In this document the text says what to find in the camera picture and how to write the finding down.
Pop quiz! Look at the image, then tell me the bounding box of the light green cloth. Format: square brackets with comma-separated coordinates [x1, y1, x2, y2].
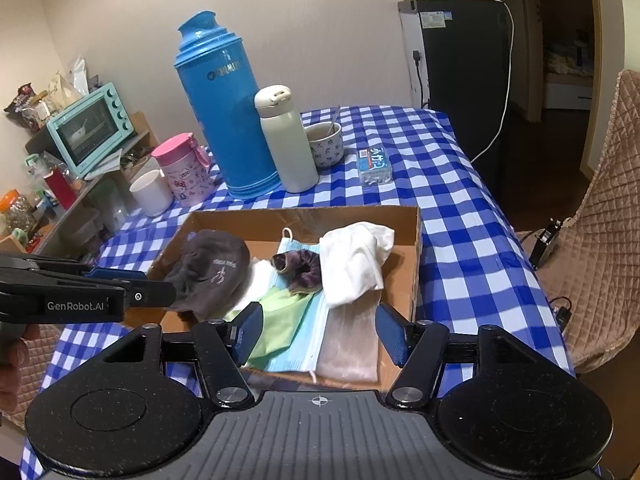
[247, 286, 316, 373]

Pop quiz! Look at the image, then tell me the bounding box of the dark grey cloth mask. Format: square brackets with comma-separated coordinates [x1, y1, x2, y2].
[165, 230, 250, 322]

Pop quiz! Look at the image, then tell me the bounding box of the blue surgical mask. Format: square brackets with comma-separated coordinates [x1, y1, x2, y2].
[240, 258, 328, 373]

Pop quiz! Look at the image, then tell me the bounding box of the purple velvet scrunchie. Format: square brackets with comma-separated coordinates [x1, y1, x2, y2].
[271, 249, 322, 294]

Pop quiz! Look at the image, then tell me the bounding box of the white cloth mask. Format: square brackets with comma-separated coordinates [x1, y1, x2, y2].
[319, 221, 395, 307]

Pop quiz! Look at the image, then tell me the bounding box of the left human hand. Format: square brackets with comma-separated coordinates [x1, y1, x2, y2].
[0, 324, 40, 413]

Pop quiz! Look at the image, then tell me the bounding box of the quilted brown chair left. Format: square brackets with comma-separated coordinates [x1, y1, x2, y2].
[3, 325, 62, 431]

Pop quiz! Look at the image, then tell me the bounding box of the quilted brown chair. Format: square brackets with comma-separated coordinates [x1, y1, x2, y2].
[3, 325, 62, 431]
[534, 68, 640, 374]

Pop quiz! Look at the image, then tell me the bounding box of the wooden shelf cabinet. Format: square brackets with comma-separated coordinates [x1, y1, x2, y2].
[1, 112, 157, 260]

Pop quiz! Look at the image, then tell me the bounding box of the clear plastic packaged mask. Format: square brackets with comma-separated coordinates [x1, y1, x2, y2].
[316, 290, 382, 382]

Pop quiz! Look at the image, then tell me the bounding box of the orange lid jar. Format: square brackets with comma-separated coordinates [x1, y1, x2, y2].
[0, 190, 37, 237]

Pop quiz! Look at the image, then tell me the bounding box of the white pink folded cloth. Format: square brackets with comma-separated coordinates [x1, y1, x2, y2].
[234, 258, 276, 309]

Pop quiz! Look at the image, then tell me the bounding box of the red box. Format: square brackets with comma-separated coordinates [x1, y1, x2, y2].
[44, 167, 77, 210]

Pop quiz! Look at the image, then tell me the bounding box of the blue checkered tablecloth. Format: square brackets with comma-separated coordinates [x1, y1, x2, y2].
[19, 105, 576, 480]

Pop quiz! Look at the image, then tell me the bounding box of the white ceramic mug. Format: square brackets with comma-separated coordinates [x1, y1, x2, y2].
[129, 169, 174, 217]

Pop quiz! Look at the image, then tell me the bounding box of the pink hello kitty cup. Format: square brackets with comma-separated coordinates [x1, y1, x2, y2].
[152, 132, 214, 207]

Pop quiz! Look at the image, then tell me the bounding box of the teal toaster oven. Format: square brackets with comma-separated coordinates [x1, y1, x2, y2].
[47, 82, 134, 178]

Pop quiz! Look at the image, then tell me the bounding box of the black charger on chair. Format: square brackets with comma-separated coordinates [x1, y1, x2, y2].
[529, 219, 563, 270]

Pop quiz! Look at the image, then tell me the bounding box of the blue tissue packet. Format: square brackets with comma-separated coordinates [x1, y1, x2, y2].
[357, 145, 393, 185]

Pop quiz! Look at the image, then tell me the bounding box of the white insulated bottle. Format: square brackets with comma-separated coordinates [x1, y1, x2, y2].
[254, 84, 319, 193]

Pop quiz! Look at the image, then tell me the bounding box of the quilted brown chair right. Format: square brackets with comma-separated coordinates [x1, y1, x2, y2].
[534, 68, 640, 374]

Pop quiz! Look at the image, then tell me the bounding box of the patterned small ceramic cup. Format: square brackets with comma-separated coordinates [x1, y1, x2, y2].
[305, 122, 344, 169]

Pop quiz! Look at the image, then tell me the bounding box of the spoon in cup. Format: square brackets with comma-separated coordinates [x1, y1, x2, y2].
[326, 106, 342, 136]

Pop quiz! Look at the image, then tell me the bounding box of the blue thermos flask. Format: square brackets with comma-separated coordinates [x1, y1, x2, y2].
[174, 11, 280, 200]

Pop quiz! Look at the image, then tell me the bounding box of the black refrigerator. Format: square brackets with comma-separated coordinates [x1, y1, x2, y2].
[397, 0, 513, 162]

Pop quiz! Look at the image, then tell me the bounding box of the white power cable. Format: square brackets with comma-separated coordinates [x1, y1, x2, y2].
[470, 0, 516, 165]

